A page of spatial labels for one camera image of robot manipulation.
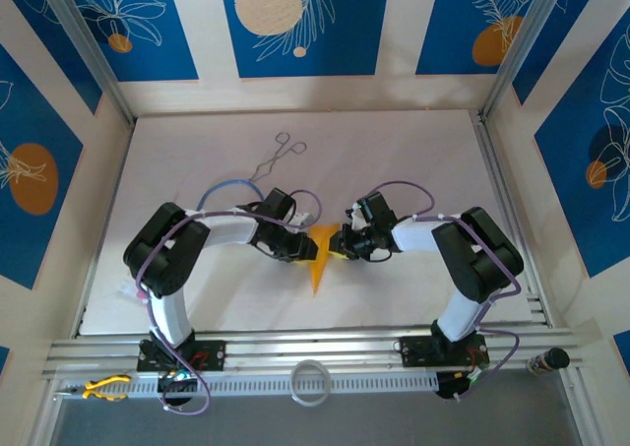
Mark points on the aluminium side rail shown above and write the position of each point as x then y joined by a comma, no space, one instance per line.
492,160

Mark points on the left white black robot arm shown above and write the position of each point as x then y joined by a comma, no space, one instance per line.
165,254

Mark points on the orange square paper sheet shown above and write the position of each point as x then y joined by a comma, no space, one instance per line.
322,249

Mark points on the small LED circuit board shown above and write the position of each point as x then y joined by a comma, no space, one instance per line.
475,377
179,377

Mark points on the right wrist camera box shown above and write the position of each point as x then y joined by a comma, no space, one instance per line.
355,215

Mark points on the aluminium mounting rail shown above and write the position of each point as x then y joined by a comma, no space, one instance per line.
320,347

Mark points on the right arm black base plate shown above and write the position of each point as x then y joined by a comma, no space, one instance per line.
413,352

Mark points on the white tape roll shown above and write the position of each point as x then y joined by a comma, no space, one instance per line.
309,401

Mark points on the aluminium frame post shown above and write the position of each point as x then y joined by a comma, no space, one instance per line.
93,57
522,47

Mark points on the small dark-capped bottle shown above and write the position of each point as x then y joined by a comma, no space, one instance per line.
556,358

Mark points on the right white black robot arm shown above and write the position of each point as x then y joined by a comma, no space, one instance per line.
477,259

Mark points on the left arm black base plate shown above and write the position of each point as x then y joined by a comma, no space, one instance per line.
216,355

